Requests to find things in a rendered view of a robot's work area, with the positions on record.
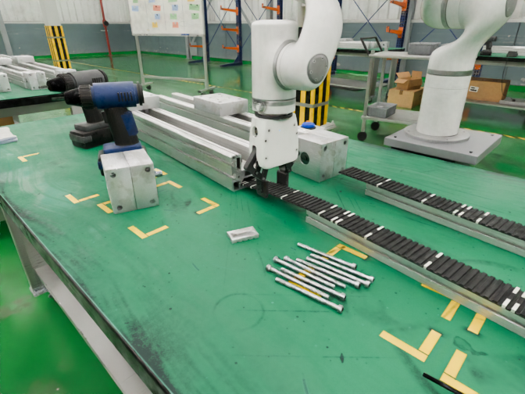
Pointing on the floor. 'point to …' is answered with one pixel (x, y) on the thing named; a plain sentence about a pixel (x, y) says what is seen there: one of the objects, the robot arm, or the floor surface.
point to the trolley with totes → (376, 112)
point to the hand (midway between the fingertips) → (273, 184)
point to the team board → (169, 27)
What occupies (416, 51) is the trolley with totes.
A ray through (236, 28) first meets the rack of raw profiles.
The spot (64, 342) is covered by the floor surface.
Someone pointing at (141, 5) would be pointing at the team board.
